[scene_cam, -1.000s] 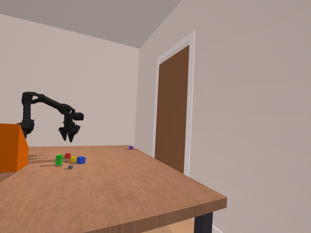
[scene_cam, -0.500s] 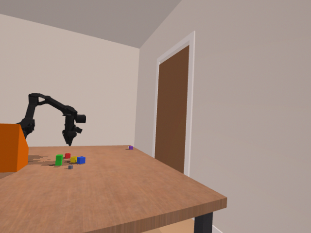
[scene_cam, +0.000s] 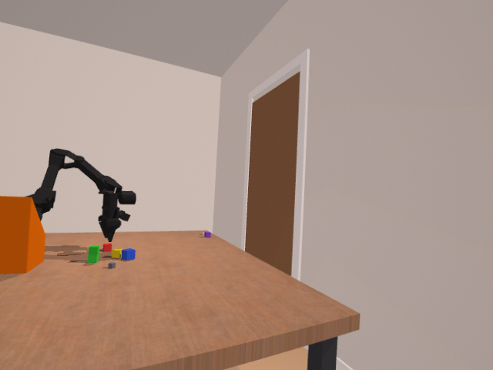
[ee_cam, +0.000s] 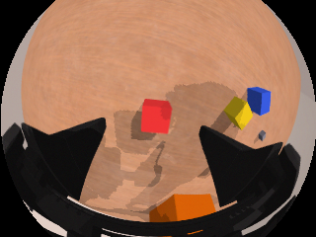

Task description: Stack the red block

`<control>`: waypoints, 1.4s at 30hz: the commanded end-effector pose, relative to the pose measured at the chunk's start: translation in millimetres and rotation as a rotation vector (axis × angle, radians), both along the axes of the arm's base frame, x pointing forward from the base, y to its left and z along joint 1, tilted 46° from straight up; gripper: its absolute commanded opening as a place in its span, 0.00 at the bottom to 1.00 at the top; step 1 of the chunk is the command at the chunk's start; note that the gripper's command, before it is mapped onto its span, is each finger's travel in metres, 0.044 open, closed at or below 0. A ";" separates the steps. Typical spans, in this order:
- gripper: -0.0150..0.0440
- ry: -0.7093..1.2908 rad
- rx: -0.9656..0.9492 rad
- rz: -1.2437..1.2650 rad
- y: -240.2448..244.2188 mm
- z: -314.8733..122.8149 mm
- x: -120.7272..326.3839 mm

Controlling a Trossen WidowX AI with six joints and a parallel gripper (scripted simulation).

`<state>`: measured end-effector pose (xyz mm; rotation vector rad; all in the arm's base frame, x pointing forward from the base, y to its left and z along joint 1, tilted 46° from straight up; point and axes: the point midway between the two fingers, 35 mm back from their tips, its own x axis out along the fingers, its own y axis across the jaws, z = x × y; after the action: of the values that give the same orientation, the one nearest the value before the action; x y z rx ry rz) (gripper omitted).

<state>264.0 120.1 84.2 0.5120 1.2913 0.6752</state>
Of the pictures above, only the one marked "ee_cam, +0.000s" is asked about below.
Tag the blue block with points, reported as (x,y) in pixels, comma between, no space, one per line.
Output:
(259,100)

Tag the yellow block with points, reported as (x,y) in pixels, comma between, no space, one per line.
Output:
(239,112)

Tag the red block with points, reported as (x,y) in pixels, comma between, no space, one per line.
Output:
(156,115)

